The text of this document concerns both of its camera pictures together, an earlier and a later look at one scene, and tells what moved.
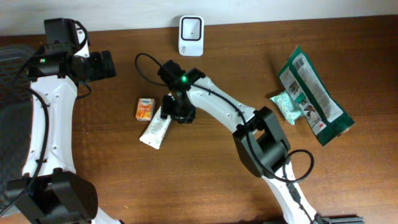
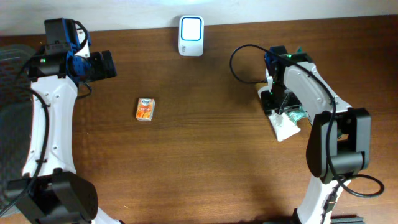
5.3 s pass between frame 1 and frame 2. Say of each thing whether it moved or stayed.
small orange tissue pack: stayed
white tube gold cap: moved
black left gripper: stayed
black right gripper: moved
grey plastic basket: stayed
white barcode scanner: stayed
